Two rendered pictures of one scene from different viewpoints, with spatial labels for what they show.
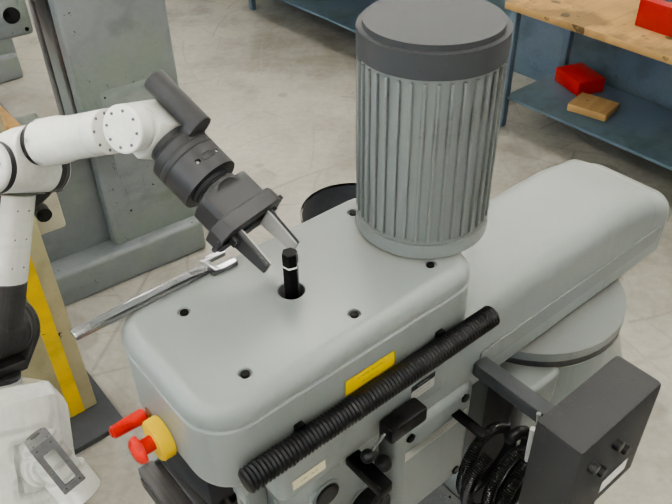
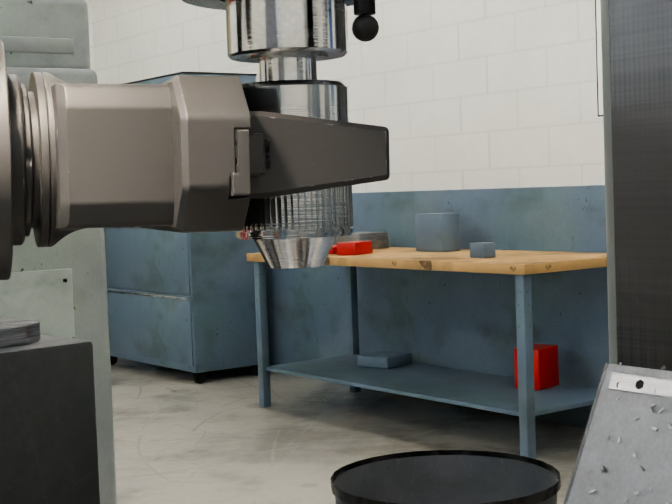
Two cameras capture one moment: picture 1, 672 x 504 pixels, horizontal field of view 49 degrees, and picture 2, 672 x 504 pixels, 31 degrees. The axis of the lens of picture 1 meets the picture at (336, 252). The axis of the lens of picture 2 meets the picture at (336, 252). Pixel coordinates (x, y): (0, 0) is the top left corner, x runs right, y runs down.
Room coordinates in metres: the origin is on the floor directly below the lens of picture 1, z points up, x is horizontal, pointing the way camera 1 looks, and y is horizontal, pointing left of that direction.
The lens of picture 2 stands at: (0.29, 0.03, 1.23)
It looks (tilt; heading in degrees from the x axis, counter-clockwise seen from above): 3 degrees down; 2
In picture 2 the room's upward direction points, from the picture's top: 2 degrees counter-clockwise
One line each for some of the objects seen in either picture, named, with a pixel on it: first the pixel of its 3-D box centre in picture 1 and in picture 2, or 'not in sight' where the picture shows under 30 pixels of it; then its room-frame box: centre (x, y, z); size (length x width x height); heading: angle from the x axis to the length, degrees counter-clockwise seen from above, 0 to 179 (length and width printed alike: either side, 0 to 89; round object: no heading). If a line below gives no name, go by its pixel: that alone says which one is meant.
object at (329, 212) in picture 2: not in sight; (292, 173); (0.76, 0.06, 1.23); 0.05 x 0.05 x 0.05
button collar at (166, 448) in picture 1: (159, 438); not in sight; (0.62, 0.24, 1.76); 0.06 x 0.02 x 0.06; 39
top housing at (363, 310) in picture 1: (302, 327); not in sight; (0.77, 0.05, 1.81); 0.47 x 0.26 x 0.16; 129
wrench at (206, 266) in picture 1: (156, 293); not in sight; (0.76, 0.25, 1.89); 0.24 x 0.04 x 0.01; 130
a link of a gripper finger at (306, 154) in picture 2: not in sight; (312, 154); (0.73, 0.05, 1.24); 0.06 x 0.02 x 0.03; 111
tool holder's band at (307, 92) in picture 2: not in sight; (289, 97); (0.76, 0.06, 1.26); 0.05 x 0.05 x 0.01
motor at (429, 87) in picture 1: (426, 128); not in sight; (0.92, -0.13, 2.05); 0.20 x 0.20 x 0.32
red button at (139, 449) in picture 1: (143, 447); not in sight; (0.61, 0.26, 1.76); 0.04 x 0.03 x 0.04; 39
